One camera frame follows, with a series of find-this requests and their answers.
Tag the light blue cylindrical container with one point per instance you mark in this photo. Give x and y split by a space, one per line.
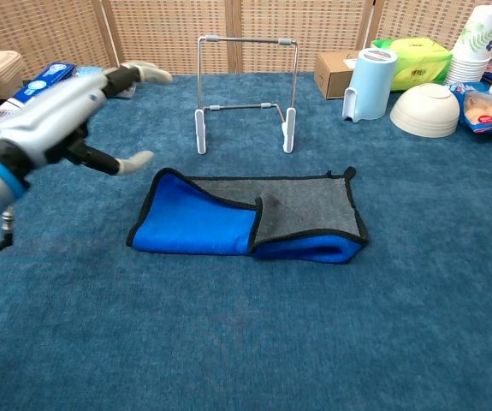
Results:
371 85

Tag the green tissue pack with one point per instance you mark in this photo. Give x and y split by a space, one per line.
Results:
421 64

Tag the grey and blue cloth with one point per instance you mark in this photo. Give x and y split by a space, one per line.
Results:
194 222

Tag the blue cookie snack bag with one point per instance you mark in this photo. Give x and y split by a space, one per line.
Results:
485 113

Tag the brown cardboard box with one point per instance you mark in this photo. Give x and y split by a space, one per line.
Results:
333 75

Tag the teal carpet table cover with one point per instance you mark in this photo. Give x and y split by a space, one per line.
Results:
245 334

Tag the stack of paper cups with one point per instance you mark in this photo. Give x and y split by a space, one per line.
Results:
476 47

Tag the blue toothpaste box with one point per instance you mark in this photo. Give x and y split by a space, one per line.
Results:
36 87

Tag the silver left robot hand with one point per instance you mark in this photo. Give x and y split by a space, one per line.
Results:
49 124

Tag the cream upturned bowl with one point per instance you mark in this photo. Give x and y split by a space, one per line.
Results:
425 111

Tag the wicker folding screen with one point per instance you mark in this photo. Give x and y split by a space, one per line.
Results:
164 30

